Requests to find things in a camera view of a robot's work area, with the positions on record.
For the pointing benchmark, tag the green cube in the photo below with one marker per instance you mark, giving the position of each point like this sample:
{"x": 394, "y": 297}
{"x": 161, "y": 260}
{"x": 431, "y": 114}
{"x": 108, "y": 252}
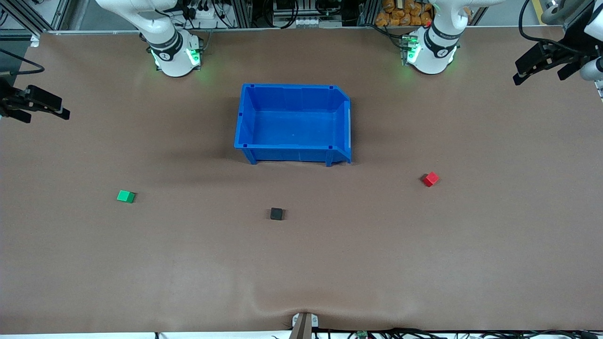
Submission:
{"x": 125, "y": 196}

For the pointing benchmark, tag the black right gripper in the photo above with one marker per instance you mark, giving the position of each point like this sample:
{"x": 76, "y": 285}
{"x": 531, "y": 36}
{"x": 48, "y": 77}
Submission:
{"x": 8, "y": 100}

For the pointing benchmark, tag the white power strip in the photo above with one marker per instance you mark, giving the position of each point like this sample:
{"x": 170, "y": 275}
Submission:
{"x": 203, "y": 18}

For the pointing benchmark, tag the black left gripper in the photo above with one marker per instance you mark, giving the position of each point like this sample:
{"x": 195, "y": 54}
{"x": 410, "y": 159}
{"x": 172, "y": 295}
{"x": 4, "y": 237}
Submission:
{"x": 566, "y": 49}

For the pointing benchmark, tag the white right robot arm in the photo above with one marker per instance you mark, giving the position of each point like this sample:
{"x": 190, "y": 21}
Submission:
{"x": 173, "y": 60}

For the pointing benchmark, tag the black cube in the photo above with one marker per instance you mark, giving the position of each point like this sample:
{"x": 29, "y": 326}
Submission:
{"x": 276, "y": 214}

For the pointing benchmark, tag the blue plastic storage bin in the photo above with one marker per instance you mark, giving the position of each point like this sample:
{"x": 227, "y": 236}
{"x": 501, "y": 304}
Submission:
{"x": 294, "y": 127}

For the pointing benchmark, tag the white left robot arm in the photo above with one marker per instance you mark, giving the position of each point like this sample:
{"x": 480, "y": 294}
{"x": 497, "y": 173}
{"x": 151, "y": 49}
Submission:
{"x": 431, "y": 54}

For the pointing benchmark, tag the red cube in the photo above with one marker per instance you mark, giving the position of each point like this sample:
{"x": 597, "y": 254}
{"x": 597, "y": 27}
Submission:
{"x": 430, "y": 179}

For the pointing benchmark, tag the orange snack bag pile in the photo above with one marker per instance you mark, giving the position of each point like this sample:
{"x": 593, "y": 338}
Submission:
{"x": 405, "y": 13}

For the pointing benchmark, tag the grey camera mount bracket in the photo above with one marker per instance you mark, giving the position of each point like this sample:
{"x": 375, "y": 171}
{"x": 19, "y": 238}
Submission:
{"x": 305, "y": 325}

